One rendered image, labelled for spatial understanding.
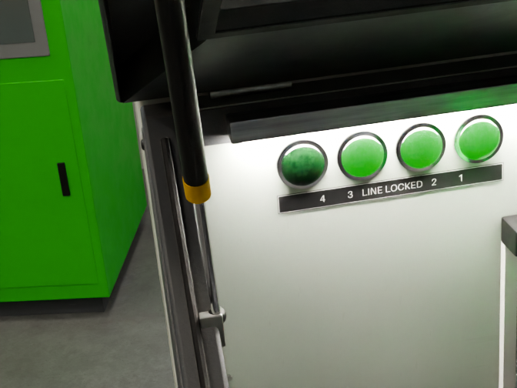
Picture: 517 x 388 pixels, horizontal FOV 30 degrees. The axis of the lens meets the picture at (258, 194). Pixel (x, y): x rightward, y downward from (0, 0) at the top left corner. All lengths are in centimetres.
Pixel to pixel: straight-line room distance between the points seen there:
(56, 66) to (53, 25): 13
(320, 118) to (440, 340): 31
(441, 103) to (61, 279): 268
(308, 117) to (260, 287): 20
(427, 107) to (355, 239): 16
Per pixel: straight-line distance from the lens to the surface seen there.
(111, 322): 350
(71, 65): 320
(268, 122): 89
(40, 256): 347
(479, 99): 94
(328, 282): 100
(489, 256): 105
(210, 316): 82
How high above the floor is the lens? 173
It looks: 23 degrees down
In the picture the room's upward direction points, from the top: 5 degrees counter-clockwise
